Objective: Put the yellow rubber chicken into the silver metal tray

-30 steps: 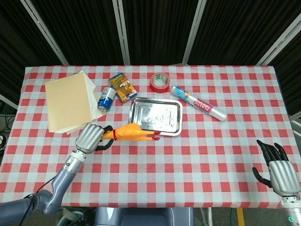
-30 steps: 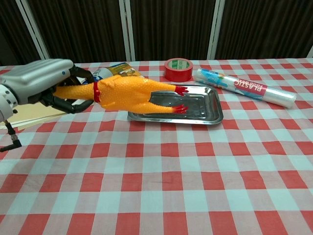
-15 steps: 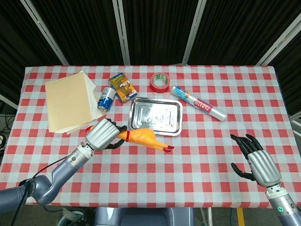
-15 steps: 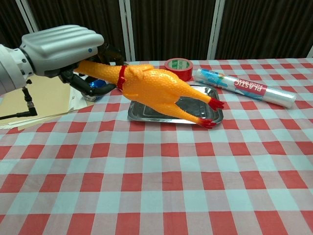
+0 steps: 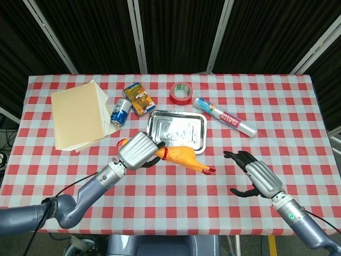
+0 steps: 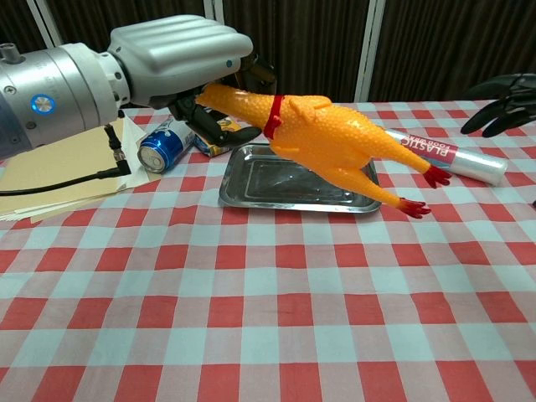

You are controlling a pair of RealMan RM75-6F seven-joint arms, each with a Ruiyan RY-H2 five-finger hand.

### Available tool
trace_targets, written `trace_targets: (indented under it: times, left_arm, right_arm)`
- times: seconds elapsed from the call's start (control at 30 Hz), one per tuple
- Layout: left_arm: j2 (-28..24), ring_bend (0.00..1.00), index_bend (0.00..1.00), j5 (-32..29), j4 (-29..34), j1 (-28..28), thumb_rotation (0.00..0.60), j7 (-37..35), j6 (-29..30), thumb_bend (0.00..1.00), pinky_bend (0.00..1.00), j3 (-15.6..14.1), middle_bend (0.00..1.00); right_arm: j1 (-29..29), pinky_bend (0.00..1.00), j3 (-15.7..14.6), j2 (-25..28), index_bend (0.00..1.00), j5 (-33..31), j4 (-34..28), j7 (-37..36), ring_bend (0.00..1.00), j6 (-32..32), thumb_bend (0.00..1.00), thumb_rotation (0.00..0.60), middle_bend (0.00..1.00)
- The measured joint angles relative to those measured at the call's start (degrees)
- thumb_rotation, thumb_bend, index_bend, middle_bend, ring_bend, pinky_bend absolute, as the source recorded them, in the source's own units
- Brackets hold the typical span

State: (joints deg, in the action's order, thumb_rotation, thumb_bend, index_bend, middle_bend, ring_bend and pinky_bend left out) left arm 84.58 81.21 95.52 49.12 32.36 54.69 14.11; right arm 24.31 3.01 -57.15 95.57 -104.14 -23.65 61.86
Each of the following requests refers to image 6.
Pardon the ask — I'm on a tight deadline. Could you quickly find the beige paper stack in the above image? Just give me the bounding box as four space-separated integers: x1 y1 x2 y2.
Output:
0 111 162 224

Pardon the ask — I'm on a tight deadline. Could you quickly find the blue and yellow snack packet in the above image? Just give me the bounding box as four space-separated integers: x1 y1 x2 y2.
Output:
190 116 248 159

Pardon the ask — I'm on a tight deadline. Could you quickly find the white metal frame post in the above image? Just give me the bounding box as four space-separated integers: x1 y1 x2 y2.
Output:
353 0 386 103
203 0 225 22
25 0 68 48

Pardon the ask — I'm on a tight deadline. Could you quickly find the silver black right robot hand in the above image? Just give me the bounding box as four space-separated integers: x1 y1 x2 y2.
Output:
460 73 536 138

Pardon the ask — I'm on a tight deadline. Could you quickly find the dark brown curtain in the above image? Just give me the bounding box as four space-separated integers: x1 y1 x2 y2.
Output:
0 0 536 114

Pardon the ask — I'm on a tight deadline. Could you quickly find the plastic food wrap roll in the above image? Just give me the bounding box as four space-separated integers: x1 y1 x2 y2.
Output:
383 127 509 187

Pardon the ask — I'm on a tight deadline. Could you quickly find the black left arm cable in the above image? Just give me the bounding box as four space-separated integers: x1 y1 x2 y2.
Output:
0 123 133 197

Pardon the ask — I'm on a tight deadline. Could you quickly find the red white checkered tablecloth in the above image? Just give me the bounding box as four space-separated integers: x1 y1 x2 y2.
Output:
0 98 536 402

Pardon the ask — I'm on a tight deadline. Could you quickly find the yellow rubber chicken toy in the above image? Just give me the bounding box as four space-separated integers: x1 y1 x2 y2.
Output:
196 82 432 219

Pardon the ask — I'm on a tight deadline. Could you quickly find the stainless steel rectangular tray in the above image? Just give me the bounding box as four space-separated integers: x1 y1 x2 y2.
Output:
218 144 382 214

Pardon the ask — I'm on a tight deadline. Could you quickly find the blue and white drink can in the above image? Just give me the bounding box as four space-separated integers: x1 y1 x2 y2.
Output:
137 115 197 174

